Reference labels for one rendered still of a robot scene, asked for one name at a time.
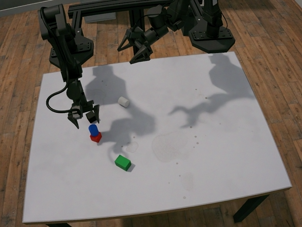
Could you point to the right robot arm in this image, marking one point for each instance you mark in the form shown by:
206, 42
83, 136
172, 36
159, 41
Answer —
64, 36

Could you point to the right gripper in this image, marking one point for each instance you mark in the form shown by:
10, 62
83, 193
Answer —
87, 106

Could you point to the blue cylinder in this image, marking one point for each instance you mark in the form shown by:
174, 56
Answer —
93, 130

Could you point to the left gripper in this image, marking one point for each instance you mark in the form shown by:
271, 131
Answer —
146, 39

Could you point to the green rectangular block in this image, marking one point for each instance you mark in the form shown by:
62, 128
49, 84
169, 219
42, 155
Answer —
123, 162

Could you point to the red cube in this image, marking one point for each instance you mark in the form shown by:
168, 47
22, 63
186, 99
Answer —
96, 138

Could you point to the white cylinder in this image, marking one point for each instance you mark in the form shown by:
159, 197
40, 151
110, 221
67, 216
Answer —
123, 101

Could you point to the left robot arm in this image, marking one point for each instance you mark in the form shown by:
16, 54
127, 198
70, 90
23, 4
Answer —
178, 10

